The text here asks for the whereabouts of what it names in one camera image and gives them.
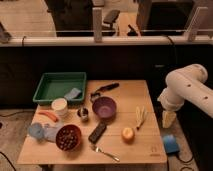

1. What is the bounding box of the blue foot pedal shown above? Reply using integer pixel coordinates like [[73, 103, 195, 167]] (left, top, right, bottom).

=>
[[163, 135, 180, 154]]

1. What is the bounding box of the yellow banana peel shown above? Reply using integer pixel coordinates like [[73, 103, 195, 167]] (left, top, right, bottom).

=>
[[136, 106, 147, 130]]

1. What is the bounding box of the small metal cup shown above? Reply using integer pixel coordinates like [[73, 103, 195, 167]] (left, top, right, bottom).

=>
[[77, 107, 89, 122]]

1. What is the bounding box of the metal fork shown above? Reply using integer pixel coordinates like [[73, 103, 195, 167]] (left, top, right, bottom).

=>
[[90, 144, 120, 162]]

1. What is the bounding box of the purple bowl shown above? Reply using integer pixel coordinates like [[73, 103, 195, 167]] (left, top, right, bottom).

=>
[[92, 96, 117, 119]]

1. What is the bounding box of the orange carrot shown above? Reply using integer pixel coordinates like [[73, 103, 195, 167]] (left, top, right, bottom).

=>
[[38, 111, 58, 122]]

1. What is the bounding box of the black office chair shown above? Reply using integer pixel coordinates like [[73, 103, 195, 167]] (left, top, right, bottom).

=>
[[102, 10, 120, 36]]

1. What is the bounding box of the white paper cup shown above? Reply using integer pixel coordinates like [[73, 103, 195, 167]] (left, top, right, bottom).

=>
[[51, 98, 68, 117]]

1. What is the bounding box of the clear plastic bag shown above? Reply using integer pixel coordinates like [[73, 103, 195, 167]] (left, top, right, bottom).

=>
[[44, 123, 63, 143]]

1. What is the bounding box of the black remote control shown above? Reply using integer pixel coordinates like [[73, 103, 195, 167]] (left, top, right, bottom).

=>
[[88, 122, 107, 144]]

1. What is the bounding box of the red bowl with beans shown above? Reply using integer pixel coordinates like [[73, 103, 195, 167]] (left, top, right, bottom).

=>
[[56, 124, 82, 151]]

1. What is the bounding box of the wooden table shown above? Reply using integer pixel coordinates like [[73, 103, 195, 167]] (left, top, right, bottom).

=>
[[16, 79, 168, 166]]

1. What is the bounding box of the green plastic tray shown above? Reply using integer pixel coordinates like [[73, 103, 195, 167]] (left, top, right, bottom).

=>
[[33, 72, 87, 105]]

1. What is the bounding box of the blue sponge cloth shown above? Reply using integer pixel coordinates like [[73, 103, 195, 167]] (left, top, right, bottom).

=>
[[64, 88, 81, 100]]

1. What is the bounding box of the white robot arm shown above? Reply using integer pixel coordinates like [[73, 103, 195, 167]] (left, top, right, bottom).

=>
[[157, 64, 213, 128]]

